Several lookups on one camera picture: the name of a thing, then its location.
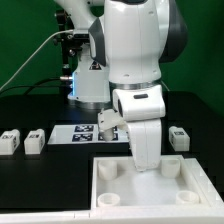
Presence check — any black cable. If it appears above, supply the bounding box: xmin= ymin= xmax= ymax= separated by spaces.
xmin=0 ymin=77 xmax=73 ymax=98

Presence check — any white cable left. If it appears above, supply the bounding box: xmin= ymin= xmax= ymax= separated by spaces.
xmin=0 ymin=29 xmax=75 ymax=93

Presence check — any white square tabletop part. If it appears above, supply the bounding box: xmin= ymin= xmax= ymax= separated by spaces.
xmin=91 ymin=155 xmax=210 ymax=209

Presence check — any black camera stand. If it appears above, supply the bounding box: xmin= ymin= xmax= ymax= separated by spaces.
xmin=53 ymin=9 xmax=83 ymax=97

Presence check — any white marker plate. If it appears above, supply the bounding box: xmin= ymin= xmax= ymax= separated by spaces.
xmin=47 ymin=122 xmax=131 ymax=146

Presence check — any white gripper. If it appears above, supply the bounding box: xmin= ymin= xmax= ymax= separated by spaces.
xmin=127 ymin=119 xmax=162 ymax=171

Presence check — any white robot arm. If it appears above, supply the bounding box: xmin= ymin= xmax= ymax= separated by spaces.
xmin=54 ymin=0 xmax=187 ymax=171

